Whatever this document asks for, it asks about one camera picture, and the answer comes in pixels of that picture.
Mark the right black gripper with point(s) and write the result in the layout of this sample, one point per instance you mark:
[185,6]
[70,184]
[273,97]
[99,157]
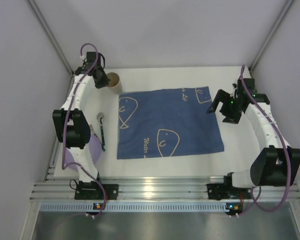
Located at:
[225,106]

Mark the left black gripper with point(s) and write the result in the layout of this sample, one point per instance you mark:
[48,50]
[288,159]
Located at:
[101,80]

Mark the beige paper cup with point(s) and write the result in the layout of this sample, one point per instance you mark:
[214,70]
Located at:
[114,84]

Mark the blue fish placemat cloth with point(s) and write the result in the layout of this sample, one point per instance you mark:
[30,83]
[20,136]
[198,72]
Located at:
[167,123]

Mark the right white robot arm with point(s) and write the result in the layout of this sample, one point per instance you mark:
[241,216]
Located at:
[277,163]

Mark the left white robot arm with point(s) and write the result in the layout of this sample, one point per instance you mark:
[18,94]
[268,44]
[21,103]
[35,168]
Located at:
[71,125]

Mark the purple plate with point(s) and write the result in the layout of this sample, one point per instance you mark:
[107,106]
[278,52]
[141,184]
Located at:
[95,152]

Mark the spoon with teal handle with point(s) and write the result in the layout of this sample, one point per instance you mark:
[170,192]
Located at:
[100,117]

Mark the fork with teal handle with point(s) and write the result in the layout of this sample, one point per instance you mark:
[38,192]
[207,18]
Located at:
[94,133]

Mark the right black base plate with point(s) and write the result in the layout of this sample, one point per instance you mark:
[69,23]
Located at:
[219,191]

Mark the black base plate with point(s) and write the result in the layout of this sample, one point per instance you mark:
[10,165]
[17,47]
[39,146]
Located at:
[92,191]
[219,191]

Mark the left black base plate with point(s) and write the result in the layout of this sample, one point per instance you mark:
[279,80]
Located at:
[92,191]

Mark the aluminium mounting rail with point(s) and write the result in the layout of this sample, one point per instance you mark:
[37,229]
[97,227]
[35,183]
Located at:
[135,189]

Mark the perforated cable tray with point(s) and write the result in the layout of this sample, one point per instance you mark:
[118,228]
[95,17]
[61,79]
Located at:
[138,207]

